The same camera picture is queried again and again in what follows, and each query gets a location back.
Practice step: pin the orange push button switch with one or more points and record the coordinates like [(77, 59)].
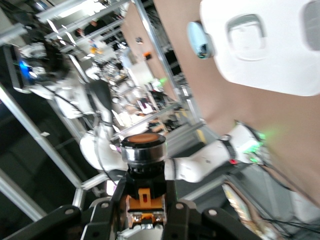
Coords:
[(143, 155)]

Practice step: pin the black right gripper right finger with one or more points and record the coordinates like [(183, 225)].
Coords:
[(190, 222)]

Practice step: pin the white lidded box grey latches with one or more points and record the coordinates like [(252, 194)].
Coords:
[(275, 62)]

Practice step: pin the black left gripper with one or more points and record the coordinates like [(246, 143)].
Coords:
[(50, 60)]

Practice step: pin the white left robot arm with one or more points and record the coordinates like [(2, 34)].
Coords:
[(200, 162)]

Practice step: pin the light blue round plate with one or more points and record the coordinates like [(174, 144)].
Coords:
[(196, 35)]

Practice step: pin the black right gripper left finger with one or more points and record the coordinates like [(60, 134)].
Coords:
[(70, 220)]

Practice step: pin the aluminium frame beam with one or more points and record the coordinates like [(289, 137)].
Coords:
[(160, 50), (37, 135), (20, 197)]

